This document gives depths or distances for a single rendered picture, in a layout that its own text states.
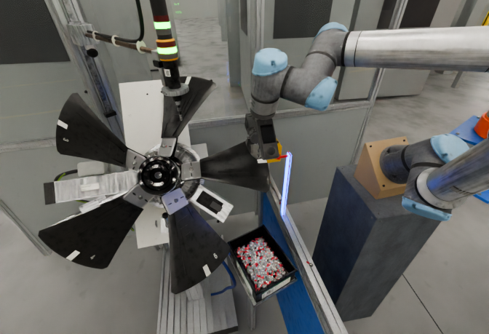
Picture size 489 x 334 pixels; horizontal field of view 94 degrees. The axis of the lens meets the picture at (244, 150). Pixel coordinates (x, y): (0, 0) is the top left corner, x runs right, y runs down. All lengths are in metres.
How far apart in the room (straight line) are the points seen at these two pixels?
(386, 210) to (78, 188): 1.11
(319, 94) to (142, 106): 0.77
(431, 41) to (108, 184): 0.97
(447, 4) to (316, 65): 4.53
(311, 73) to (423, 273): 1.91
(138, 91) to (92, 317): 1.48
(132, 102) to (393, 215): 1.11
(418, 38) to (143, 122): 0.93
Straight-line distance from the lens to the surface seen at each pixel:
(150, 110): 1.06
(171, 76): 0.62
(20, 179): 1.96
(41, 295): 2.30
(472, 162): 0.64
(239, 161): 0.78
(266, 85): 0.54
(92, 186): 0.97
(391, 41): 0.58
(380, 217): 0.97
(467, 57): 0.58
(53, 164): 1.81
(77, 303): 2.12
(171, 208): 0.77
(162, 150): 0.81
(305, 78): 0.53
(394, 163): 0.98
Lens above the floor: 1.67
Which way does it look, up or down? 35 degrees down
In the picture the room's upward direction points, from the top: 1 degrees counter-clockwise
